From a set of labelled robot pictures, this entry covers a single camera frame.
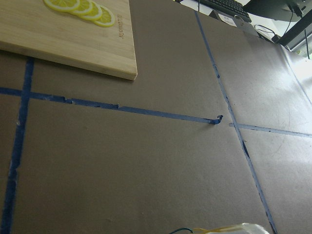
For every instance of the clear plastic egg box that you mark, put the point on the clear plastic egg box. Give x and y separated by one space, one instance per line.
244 228

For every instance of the lemon slice four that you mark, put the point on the lemon slice four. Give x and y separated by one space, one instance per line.
107 18

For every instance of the lemon slice three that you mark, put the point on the lemon slice three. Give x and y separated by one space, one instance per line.
95 13

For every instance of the lemon slice two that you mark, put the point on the lemon slice two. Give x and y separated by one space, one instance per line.
84 8

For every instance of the black keyboard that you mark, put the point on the black keyboard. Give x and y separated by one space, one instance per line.
229 7

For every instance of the lemon slice one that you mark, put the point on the lemon slice one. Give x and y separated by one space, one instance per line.
62 5

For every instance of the bamboo cutting board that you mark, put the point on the bamboo cutting board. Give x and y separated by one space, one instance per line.
31 28

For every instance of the black computer monitor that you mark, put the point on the black computer monitor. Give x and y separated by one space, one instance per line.
281 10

